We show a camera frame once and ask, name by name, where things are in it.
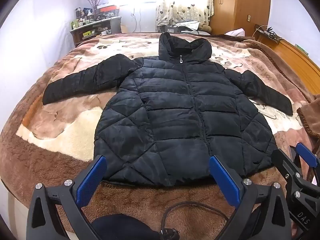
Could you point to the pile of clothes and boxes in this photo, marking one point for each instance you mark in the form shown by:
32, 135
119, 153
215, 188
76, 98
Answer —
185, 27

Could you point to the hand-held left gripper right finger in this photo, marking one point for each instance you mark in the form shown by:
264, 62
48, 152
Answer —
225, 180

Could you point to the orange and black box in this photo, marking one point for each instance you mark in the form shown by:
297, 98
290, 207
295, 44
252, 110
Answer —
108, 10

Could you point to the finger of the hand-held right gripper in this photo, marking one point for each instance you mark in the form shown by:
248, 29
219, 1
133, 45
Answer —
307, 155
283, 162

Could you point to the wooden wardrobe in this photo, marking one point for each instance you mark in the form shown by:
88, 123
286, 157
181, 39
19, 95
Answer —
237, 10

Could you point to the vase of bare branches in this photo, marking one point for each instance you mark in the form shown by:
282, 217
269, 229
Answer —
95, 2

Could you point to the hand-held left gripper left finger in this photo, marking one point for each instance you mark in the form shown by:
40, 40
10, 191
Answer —
91, 180

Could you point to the dark cloth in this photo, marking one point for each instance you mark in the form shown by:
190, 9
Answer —
125, 227

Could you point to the cream heart-print curtain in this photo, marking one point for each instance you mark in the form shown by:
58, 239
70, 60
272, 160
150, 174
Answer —
185, 5

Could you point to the brown printed plush blanket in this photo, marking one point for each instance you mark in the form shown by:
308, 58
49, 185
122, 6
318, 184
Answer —
62, 130

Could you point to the dark dressing table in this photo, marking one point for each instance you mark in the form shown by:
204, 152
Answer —
100, 28

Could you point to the group of cosmetic bottles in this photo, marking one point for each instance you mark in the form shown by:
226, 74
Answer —
81, 20

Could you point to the wooden headboard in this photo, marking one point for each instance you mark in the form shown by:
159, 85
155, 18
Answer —
295, 62

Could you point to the black puffer jacket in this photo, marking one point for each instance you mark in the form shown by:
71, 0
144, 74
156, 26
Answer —
175, 110

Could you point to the white pillow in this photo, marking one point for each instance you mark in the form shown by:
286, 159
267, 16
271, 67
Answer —
236, 32

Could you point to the power strip with plugs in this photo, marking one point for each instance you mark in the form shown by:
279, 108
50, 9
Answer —
270, 33

